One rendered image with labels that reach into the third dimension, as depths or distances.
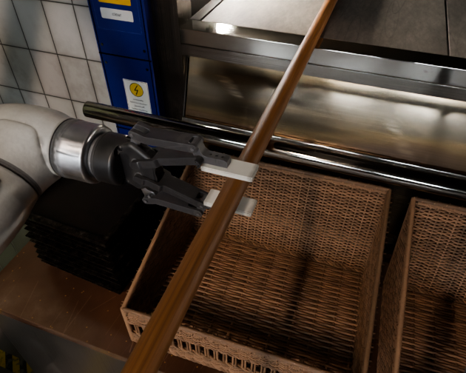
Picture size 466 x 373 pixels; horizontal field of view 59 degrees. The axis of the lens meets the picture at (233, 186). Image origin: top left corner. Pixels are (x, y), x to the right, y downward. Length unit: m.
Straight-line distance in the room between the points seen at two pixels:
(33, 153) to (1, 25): 0.83
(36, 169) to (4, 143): 0.05
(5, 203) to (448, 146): 0.90
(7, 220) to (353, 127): 0.77
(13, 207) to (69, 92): 0.81
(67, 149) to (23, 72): 0.88
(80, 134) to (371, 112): 0.68
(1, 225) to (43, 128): 0.15
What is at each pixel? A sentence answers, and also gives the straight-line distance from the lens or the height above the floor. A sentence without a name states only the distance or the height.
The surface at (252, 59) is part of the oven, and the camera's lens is 1.03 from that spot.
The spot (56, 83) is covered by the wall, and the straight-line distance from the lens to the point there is 1.40.
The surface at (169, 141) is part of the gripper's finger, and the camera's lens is 0.53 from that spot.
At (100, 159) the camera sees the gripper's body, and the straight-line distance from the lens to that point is 0.59.
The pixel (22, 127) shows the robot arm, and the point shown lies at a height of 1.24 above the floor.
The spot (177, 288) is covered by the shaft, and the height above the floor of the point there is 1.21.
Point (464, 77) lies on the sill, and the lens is 0.99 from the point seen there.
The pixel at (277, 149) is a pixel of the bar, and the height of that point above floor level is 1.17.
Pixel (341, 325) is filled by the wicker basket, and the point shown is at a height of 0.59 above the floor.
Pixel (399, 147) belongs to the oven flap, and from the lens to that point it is 1.06.
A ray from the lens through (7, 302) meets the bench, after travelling 1.31.
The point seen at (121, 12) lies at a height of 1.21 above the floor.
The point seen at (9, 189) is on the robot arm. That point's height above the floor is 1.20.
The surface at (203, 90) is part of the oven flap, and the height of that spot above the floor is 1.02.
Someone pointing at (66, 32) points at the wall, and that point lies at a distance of 1.28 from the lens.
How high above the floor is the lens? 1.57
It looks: 43 degrees down
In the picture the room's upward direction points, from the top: straight up
